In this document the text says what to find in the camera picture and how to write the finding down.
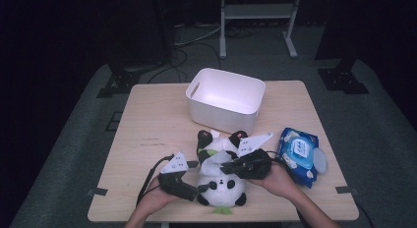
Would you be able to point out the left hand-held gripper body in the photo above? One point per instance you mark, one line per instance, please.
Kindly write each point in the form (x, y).
(175, 183)

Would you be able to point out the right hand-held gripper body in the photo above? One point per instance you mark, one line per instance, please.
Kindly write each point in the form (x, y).
(252, 164)

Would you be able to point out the white wet wipe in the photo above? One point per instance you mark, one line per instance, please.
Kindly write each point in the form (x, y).
(213, 164)

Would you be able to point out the panda plush toy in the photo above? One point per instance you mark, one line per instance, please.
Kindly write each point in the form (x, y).
(221, 188)

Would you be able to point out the blue wet wipes pack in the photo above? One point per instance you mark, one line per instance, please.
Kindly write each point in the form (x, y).
(296, 156)

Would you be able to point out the person's left hand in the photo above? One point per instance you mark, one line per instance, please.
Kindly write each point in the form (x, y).
(157, 197)

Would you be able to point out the person's right hand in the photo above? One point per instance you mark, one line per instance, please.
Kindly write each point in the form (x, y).
(273, 180)

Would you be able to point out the white plastic storage bin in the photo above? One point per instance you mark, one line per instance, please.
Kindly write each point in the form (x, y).
(226, 100)

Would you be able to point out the grey tape strip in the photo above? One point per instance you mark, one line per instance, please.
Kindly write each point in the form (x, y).
(97, 191)
(346, 189)

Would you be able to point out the black tape square outline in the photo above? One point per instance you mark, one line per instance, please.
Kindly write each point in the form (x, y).
(108, 121)

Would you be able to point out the black stand base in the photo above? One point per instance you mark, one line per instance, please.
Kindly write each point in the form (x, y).
(342, 79)
(119, 82)

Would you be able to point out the white metal stand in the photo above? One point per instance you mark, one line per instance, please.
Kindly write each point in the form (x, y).
(259, 11)

